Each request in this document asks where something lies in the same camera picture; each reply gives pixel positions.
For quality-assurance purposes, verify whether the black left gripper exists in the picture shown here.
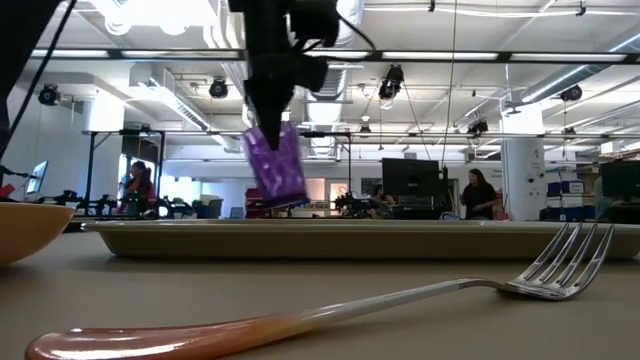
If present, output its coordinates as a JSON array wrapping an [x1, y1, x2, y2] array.
[[228, 0, 301, 151]]

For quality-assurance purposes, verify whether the black overhead light bar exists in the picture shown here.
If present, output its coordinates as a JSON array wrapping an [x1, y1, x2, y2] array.
[[29, 48, 640, 65]]

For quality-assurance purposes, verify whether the red storage crate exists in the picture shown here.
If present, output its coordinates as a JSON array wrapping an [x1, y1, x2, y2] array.
[[244, 187, 274, 219]]

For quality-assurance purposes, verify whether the fork with orange-white handle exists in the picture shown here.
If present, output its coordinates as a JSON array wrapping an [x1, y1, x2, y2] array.
[[24, 222, 616, 360]]

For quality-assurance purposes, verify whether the orange plastic plate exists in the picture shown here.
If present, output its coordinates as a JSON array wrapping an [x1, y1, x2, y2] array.
[[0, 201, 76, 266]]

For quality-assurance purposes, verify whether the beige plastic tray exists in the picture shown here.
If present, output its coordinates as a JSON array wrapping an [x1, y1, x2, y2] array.
[[82, 219, 640, 260]]

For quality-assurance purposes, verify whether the white round column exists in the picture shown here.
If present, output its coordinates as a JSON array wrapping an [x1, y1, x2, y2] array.
[[501, 104, 546, 222]]

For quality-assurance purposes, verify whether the black computer monitor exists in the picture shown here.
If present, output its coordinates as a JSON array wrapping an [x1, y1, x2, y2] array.
[[599, 159, 640, 199]]

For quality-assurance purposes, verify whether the shelf with blue bins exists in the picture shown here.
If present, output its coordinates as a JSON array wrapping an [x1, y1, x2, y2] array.
[[546, 179, 597, 221]]

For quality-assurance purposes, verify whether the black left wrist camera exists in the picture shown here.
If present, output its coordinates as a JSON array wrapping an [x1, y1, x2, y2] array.
[[290, 0, 341, 94]]

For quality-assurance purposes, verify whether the brown table mat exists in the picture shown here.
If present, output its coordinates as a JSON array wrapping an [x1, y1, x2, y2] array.
[[0, 232, 640, 360]]

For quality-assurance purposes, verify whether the large black monitor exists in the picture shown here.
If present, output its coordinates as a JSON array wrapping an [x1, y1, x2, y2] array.
[[381, 157, 441, 207]]

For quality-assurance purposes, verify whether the purple faceted plastic cup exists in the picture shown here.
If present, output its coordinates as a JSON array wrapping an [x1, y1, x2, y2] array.
[[241, 121, 310, 209]]

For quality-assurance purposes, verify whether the silver computer monitor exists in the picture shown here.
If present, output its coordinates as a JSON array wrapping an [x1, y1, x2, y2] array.
[[25, 160, 50, 195]]

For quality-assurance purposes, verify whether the person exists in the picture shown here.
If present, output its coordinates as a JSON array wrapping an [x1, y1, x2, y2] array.
[[117, 160, 157, 216], [459, 168, 499, 221], [367, 185, 396, 220]]

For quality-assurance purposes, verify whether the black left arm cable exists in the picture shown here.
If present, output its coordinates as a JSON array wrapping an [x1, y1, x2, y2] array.
[[7, 0, 79, 141]]

